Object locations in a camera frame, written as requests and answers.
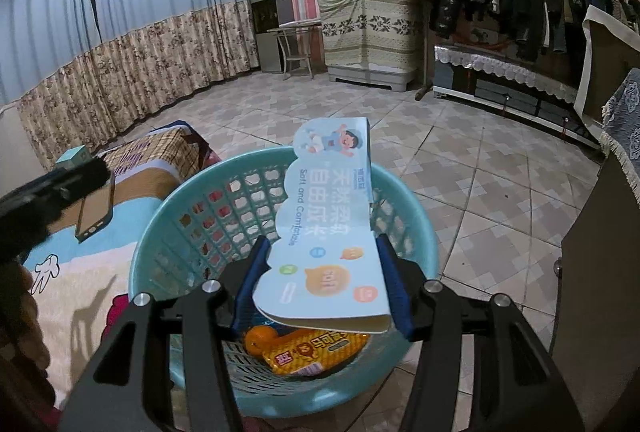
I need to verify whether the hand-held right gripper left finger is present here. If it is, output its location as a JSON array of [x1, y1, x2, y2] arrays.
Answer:
[[57, 235, 273, 432]]

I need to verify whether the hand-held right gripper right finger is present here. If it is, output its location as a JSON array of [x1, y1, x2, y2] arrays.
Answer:
[[375, 232, 586, 432]]

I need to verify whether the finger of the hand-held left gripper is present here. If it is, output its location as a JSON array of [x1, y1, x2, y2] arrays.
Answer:
[[0, 156, 112, 225]]

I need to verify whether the small orange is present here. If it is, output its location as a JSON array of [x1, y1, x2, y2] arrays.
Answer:
[[243, 326, 284, 357]]

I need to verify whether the orange snack packet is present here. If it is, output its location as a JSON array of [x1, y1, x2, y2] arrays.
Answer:
[[262, 329, 372, 378]]

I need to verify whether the light blue paper card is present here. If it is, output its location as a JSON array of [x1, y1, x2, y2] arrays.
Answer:
[[251, 116, 392, 334]]

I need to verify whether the teal plastic basket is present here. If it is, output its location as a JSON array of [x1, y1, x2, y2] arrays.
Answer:
[[129, 146, 441, 419]]

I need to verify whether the person's left forearm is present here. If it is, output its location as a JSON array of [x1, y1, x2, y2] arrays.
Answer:
[[0, 259, 57, 413]]

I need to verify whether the light blue cardboard box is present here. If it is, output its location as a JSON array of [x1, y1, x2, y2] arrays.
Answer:
[[54, 145, 95, 171]]

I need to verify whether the brown phone case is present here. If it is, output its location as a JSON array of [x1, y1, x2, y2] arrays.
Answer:
[[75, 172, 117, 244]]

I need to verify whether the printed cartoon blanket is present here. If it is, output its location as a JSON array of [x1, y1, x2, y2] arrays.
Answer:
[[0, 119, 222, 413]]

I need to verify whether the blue and floral curtain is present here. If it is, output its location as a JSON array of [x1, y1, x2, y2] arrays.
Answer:
[[0, 0, 261, 159]]

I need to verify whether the brown wooden cabinet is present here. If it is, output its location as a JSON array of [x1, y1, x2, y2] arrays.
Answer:
[[550, 147, 640, 432]]

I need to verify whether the metal clothes rack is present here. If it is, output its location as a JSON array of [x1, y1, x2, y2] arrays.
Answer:
[[412, 0, 640, 102]]

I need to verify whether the low cabinet with lace cloth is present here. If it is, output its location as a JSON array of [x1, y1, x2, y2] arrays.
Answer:
[[432, 43, 604, 149]]

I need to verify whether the grey water dispenser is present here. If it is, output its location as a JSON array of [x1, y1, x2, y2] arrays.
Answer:
[[250, 0, 296, 74]]

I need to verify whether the cabinet with patterned cover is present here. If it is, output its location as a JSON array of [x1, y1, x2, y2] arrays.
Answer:
[[316, 0, 426, 92]]

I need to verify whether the small white folding table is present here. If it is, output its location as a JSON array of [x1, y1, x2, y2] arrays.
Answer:
[[267, 20, 325, 81]]

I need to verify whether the grey fringed cloth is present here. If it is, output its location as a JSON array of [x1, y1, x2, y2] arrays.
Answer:
[[599, 67, 640, 206]]

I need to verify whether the brown board with white edge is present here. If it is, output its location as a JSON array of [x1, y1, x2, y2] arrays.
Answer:
[[572, 4, 640, 128]]

